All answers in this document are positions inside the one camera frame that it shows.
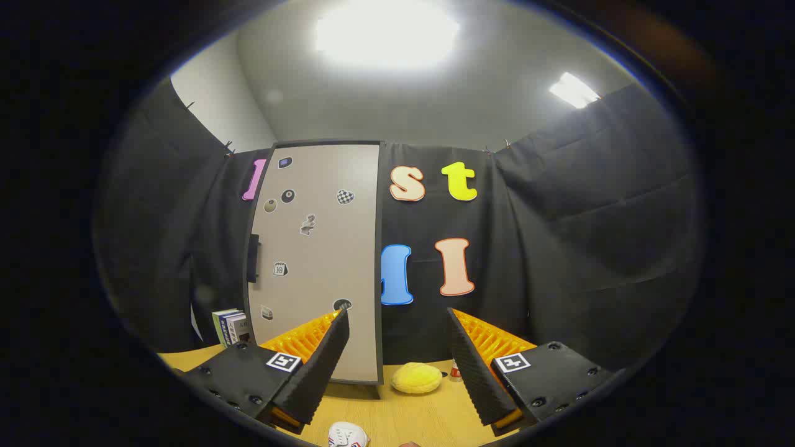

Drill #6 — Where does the blue spine book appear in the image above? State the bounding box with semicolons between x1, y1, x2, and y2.
219;310;240;345

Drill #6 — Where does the large ceiling light panel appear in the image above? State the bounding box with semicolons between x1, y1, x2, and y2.
314;0;461;70

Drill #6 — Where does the yellow plush toy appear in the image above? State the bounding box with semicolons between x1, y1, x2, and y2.
391;362;443;395

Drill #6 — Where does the grey shoe cabinet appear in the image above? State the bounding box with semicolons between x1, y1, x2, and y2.
245;140;386;398

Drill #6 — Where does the white shoe with striped sides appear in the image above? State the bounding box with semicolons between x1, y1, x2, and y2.
328;422;370;447

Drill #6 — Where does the small ceiling light panel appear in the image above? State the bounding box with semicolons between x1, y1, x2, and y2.
549;72;600;109

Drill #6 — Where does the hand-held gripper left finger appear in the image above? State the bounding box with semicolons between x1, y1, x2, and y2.
177;309;350;435

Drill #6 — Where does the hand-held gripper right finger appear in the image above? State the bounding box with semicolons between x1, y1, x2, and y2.
446;307;622;437

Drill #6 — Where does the black backdrop cloth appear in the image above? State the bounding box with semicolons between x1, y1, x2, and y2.
93;78;706;373

